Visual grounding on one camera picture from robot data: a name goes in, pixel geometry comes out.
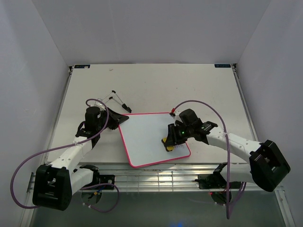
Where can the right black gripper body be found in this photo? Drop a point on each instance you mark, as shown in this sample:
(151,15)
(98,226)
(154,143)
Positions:
(179,133)

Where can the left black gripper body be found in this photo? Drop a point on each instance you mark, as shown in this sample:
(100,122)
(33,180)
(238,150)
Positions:
(112,123)

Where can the yellow whiteboard eraser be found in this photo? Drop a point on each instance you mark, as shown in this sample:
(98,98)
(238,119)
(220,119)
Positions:
(168,144)

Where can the pink framed whiteboard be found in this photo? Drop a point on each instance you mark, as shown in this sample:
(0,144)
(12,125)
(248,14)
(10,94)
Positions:
(141,136)

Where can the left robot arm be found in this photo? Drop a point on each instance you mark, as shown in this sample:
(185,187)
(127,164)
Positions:
(56,182)

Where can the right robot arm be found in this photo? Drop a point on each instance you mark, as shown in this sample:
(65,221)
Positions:
(264,165)

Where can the left table corner label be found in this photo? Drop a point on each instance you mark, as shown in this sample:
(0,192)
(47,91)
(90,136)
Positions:
(82,66)

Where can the table corner label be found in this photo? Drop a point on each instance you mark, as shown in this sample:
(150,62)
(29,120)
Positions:
(82,66)
(222,65)

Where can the right table corner label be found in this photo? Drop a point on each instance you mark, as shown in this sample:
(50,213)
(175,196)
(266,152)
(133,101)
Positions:
(222,65)

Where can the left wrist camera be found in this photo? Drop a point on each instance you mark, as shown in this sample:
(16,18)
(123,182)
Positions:
(99,103)

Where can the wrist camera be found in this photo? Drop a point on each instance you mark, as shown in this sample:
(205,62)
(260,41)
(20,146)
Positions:
(99,103)
(175,115)

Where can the wire whiteboard stand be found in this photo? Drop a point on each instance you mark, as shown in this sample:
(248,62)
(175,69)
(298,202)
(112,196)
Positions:
(115,97)

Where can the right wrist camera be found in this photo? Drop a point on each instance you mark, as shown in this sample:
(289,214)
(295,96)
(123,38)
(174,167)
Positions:
(175,115)

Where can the aluminium rail frame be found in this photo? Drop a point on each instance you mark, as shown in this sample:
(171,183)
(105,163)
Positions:
(157,178)

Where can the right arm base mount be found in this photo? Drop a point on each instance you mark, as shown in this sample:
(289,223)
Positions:
(210,181)

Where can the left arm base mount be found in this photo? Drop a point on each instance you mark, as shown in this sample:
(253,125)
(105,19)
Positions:
(108,179)

